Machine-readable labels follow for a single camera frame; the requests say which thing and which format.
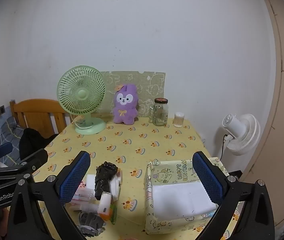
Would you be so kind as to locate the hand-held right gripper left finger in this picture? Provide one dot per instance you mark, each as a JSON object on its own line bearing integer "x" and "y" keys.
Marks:
{"x": 73, "y": 180}

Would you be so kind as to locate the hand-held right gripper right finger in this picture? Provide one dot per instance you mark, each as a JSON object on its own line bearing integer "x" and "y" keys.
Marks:
{"x": 207, "y": 180}

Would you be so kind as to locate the black plastic bag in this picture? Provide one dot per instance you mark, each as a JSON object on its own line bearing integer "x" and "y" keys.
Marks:
{"x": 104, "y": 177}

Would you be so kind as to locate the yellow printed storage box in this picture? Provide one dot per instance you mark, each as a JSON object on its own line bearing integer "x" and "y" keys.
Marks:
{"x": 172, "y": 175}

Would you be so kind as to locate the small white packet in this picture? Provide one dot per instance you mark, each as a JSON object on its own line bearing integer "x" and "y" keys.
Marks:
{"x": 105, "y": 201}

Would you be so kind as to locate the white tissue pack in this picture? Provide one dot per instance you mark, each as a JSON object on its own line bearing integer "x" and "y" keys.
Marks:
{"x": 115, "y": 187}

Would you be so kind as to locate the dark grey fabric bundle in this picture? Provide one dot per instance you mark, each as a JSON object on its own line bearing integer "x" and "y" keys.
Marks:
{"x": 92, "y": 221}

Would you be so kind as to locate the orange and green packet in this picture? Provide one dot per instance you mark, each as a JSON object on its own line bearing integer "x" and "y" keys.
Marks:
{"x": 107, "y": 215}

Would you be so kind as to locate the blue plaid bedding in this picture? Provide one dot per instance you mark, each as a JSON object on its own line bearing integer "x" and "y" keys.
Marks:
{"x": 9, "y": 130}

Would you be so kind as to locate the black cloth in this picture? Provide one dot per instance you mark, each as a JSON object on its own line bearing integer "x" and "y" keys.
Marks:
{"x": 32, "y": 140}

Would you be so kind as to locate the white folded cloth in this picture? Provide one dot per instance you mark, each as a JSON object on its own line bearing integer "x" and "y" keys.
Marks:
{"x": 182, "y": 197}

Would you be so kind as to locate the wooden chair back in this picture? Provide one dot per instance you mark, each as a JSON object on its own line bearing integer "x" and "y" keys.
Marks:
{"x": 39, "y": 112}

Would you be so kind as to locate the white floor fan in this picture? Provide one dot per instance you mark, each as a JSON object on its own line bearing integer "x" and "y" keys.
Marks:
{"x": 242, "y": 132}

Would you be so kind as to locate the cotton swab container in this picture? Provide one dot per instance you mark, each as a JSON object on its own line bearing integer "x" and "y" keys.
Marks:
{"x": 178, "y": 120}

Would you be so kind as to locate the glass jar with dark lid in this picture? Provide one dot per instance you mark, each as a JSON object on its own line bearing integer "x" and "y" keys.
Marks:
{"x": 161, "y": 112}

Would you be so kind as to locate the green desk fan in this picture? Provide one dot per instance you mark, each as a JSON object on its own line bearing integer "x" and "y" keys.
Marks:
{"x": 82, "y": 93}

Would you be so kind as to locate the purple plush toy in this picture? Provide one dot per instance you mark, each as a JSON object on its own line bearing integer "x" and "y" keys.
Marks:
{"x": 125, "y": 110}

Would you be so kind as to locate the green printed board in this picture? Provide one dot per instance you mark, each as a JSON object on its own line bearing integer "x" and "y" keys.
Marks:
{"x": 154, "y": 85}

